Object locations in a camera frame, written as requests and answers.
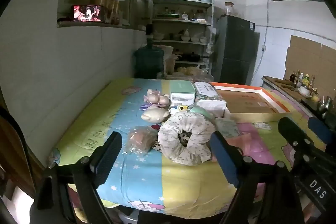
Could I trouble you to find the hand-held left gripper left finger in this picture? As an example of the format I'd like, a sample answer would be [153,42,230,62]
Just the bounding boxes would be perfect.
[31,132,123,224]

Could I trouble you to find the white tissue pack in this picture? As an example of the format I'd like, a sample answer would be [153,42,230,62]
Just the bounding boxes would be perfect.
[196,98,227,117]

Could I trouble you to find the pink item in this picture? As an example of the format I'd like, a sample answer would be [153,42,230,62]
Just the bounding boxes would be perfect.
[125,126,159,156]

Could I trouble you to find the cartoon printed blanket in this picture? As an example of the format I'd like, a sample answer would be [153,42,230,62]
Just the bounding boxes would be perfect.
[49,78,326,214]

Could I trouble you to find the pink packaged cloth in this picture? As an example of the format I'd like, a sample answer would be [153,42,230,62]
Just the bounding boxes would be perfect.
[226,133,254,156]

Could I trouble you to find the white metal shelf rack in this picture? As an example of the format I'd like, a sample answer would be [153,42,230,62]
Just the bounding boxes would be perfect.
[152,0,214,75]

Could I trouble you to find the black spotted white cloth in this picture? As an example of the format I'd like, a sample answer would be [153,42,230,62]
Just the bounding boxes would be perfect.
[154,132,195,153]

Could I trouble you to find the cardboard sheets on wall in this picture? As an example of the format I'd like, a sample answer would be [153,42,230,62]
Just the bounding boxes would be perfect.
[285,35,336,98]

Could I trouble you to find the white bowl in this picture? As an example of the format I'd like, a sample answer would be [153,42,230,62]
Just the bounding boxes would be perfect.
[298,85,313,96]

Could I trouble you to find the black frying pan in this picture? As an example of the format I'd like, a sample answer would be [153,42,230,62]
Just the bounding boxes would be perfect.
[176,52,210,62]

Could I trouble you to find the green patterned tissue pack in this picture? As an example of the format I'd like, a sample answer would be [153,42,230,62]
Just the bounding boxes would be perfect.
[215,118,240,139]

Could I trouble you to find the white printed carton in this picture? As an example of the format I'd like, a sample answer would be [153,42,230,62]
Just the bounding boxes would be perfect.
[157,45,175,56]

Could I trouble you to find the row of condiment bottles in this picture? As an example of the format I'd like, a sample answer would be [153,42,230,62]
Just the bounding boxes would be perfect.
[289,69,317,90]

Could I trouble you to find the dark grey fridge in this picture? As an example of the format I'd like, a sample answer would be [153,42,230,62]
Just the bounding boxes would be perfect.
[213,15,260,85]

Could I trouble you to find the metal faucet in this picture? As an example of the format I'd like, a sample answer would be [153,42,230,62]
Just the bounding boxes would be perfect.
[316,95,332,119]

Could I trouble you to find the pink plush bunny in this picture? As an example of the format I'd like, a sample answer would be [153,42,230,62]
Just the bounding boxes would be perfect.
[143,89,171,106]

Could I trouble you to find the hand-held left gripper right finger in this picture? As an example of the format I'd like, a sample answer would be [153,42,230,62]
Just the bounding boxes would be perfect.
[210,131,302,224]

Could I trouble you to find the green white carton box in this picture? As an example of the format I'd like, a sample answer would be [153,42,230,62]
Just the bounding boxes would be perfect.
[169,81,197,109]

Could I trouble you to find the white paper tag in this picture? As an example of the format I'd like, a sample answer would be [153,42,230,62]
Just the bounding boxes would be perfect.
[253,122,273,130]

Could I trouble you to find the row of small jars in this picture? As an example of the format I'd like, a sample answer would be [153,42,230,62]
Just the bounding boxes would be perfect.
[157,7,208,22]

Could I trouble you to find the brown wooden panel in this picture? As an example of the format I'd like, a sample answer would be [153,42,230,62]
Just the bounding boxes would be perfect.
[0,98,46,198]

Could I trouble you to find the black water jug pump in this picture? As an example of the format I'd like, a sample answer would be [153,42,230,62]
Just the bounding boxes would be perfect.
[145,24,155,42]

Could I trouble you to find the lit smartphone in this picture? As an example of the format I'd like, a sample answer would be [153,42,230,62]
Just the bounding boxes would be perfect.
[73,5,103,22]

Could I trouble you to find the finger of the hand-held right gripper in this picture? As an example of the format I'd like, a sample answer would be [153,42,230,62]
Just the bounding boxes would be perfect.
[278,117,319,159]
[308,117,336,146]

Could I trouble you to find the clear plastic bag of food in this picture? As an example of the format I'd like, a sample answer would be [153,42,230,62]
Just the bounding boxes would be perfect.
[175,67,210,80]

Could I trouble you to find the kitchen counter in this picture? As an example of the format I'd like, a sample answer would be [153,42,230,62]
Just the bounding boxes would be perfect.
[261,76,336,119]

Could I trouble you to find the translucent plastic bucket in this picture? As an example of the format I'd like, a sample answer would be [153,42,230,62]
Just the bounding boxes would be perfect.
[164,55,179,75]

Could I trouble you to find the orange rimmed cardboard box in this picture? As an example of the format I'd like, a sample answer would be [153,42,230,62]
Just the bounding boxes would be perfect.
[210,82,292,123]

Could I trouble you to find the floral tissue box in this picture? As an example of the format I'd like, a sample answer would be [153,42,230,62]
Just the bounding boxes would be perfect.
[194,81,218,102]

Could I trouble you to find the beige plush pig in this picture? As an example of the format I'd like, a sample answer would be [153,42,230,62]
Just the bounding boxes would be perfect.
[141,106,171,123]

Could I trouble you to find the row of white bowls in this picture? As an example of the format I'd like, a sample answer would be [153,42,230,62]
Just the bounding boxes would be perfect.
[155,30,209,43]

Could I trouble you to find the blue water jug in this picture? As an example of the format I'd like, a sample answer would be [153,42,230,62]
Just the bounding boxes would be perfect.
[134,42,165,80]

